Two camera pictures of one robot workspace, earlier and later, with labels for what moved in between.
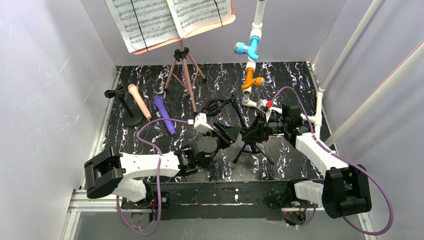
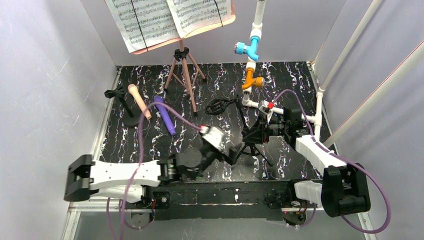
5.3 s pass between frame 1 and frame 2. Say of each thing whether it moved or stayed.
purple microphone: stayed
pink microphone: stayed
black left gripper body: moved
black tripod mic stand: stayed
